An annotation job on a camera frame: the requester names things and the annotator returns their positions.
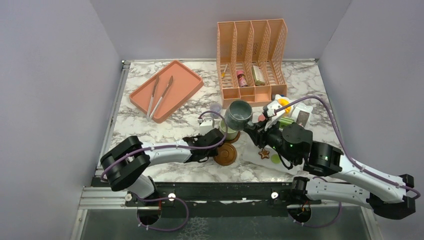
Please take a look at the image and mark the pink snowball cake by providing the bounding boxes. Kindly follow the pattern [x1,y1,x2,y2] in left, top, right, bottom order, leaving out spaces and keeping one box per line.
[257,114,266,122]

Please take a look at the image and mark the pink dessert tray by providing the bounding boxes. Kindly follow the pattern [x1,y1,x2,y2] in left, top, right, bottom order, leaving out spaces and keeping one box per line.
[129,60,204,124]

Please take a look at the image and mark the dark blue-green ceramic mug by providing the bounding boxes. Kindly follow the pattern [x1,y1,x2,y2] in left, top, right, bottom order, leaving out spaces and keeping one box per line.
[224,100,253,131]

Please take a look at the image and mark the yellow frosted donut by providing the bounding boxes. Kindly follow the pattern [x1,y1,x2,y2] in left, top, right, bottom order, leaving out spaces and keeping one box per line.
[277,97,292,114]

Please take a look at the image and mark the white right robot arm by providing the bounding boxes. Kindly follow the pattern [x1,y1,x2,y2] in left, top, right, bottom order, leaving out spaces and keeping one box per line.
[243,121,416,220]

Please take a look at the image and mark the tan box in organizer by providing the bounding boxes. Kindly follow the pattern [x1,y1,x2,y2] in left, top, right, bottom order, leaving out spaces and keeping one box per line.
[251,65,266,86]

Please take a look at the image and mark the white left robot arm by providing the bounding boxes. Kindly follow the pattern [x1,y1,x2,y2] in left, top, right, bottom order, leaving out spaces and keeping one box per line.
[100,126,229,206]

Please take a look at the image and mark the brown wooden coaster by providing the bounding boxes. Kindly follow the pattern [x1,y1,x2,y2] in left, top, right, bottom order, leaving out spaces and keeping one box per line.
[225,131,241,144]
[213,142,237,166]

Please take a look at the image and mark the brown star cookie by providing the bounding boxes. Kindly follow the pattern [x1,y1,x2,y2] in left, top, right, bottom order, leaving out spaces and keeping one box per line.
[258,148,270,160]

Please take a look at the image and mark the pink bottle in organizer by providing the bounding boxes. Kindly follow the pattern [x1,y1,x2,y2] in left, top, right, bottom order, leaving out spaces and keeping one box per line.
[236,70,249,88]

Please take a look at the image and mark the light green ceramic mug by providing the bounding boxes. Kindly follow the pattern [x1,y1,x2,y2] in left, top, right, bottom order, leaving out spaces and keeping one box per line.
[219,120,238,140]

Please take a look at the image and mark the green macaron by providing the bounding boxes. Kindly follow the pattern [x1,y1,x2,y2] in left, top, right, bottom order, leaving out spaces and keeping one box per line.
[270,154,281,164]

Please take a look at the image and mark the pink mesh file organizer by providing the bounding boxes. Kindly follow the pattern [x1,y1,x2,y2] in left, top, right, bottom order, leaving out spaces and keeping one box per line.
[216,18,288,109]

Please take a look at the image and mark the white tiered dessert stand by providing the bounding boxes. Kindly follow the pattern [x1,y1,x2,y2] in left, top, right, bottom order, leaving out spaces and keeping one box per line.
[240,95,313,175]

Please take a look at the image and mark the green layered cake slice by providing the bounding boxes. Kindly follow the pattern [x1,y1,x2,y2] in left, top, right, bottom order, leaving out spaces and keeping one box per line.
[278,117,295,129]

